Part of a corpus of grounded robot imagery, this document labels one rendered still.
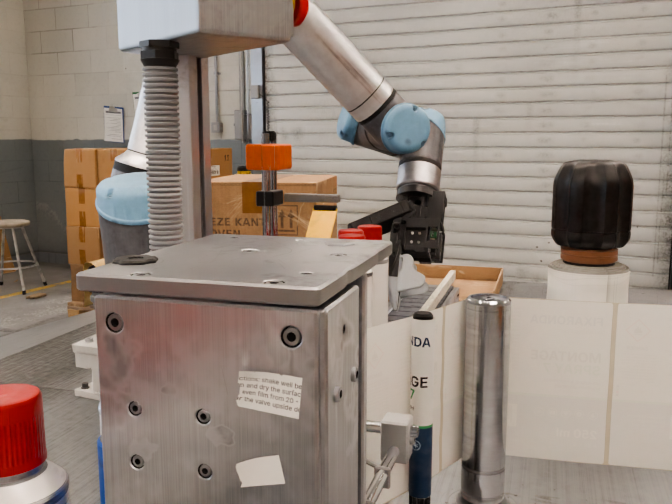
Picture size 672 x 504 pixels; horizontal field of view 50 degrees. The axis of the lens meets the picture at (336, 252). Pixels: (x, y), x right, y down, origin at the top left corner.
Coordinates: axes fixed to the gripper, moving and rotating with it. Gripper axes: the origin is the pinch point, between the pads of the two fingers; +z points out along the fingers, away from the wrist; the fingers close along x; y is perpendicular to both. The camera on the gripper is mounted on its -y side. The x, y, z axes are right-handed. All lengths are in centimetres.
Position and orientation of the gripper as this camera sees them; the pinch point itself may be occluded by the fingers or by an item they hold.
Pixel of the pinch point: (391, 302)
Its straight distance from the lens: 118.9
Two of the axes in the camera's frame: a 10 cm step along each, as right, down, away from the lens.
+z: -1.4, 9.3, -3.4
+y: 9.6, 0.4, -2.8
